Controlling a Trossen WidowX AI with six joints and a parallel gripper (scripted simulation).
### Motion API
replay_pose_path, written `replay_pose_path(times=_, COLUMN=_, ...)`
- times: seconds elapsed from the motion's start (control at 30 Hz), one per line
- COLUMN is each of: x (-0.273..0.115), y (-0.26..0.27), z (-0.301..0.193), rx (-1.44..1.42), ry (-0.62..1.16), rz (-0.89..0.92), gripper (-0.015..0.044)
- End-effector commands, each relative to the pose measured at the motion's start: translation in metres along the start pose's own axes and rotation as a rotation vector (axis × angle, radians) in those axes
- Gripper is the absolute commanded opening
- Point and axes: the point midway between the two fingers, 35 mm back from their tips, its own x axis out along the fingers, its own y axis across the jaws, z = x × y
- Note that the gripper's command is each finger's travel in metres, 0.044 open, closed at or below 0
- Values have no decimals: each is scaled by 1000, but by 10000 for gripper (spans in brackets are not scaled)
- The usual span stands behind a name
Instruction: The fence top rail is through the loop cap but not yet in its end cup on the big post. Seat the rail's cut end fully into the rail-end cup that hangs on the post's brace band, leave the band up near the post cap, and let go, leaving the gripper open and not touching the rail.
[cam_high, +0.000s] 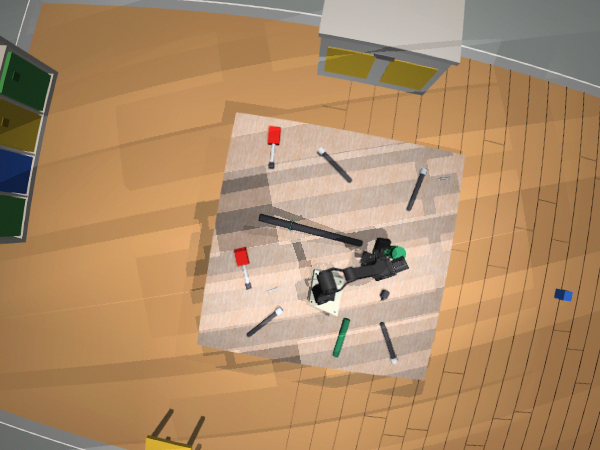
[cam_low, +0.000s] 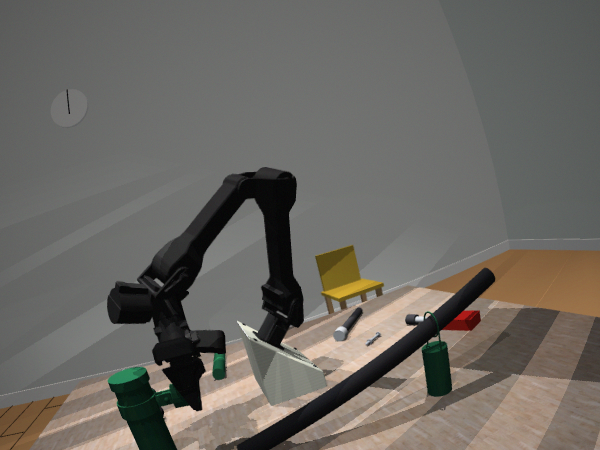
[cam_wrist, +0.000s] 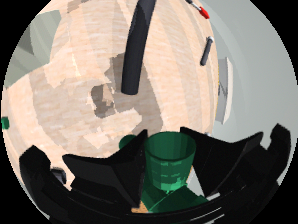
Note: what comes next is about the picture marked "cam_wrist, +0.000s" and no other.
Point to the green cup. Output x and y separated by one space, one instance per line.
169 157

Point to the long black rod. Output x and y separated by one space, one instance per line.
135 46

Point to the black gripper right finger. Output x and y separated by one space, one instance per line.
215 159

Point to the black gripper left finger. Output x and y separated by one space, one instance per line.
125 169

